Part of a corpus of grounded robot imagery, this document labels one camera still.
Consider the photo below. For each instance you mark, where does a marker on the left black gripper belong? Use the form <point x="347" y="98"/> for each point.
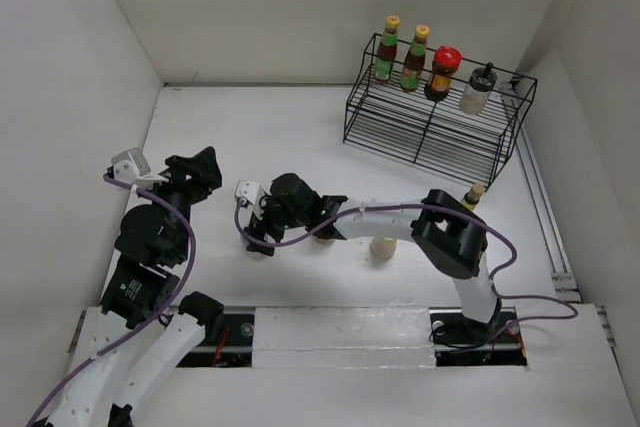
<point x="204" y="171"/>

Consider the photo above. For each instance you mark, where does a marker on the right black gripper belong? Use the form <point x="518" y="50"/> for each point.
<point x="258" y="228"/>

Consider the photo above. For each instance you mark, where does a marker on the pink cap spice shaker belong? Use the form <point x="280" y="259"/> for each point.
<point x="323" y="241"/>

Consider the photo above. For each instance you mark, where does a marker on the white lid glass jar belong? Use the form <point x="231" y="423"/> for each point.
<point x="257" y="253"/>

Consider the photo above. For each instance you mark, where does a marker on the red green sauce bottle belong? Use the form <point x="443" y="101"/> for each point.
<point x="414" y="60"/>

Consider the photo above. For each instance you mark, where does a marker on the small yellow brown bottle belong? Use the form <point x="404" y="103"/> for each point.
<point x="473" y="196"/>

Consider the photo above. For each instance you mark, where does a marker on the green label sauce bottle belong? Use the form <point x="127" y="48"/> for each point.
<point x="387" y="49"/>

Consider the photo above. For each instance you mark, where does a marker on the red lid dark jar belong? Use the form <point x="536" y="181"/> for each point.
<point x="445" y="64"/>

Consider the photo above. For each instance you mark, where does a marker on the black cap spice shaker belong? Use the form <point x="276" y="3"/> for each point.
<point x="478" y="89"/>

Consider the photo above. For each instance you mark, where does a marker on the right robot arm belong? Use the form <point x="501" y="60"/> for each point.
<point x="453" y="239"/>

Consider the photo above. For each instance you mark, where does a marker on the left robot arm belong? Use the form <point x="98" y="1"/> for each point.
<point x="117" y="380"/>

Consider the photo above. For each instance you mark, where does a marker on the yellow cap spice shaker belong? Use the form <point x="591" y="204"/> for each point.
<point x="383" y="248"/>

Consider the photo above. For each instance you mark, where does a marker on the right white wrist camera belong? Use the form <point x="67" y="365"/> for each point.
<point x="250" y="194"/>

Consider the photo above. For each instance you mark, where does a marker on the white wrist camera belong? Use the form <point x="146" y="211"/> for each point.
<point x="130" y="167"/>
<point x="250" y="194"/>

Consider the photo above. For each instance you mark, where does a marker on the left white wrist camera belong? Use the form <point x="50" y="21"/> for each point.
<point x="130" y="167"/>

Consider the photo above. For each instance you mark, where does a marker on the black mounting rail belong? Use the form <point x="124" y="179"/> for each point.
<point x="233" y="348"/>

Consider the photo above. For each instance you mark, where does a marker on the black wire rack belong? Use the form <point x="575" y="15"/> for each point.
<point x="437" y="136"/>

